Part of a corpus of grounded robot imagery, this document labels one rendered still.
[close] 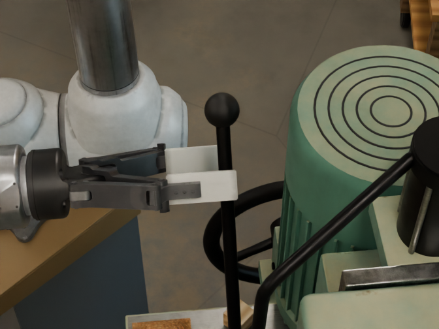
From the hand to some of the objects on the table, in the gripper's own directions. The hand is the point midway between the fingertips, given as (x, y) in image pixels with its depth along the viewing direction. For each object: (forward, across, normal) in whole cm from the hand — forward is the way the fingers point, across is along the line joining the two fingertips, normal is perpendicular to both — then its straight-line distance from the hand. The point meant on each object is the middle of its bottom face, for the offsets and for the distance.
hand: (221, 170), depth 101 cm
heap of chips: (-8, -28, -33) cm, 44 cm away
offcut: (+3, -31, -30) cm, 43 cm away
